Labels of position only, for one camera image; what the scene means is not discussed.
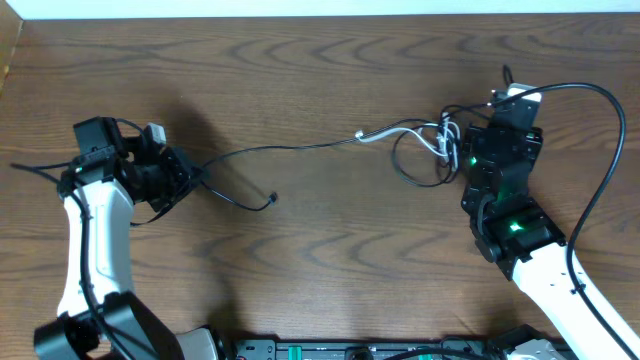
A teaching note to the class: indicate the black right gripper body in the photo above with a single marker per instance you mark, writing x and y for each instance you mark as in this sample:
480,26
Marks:
533,147

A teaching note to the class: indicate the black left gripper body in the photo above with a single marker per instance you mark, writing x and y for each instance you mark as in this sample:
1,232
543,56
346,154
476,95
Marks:
166,180

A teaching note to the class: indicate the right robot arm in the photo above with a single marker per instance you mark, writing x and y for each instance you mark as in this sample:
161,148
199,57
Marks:
513,231

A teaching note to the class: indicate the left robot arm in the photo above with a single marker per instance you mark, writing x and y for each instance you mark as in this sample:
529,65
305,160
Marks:
99,189

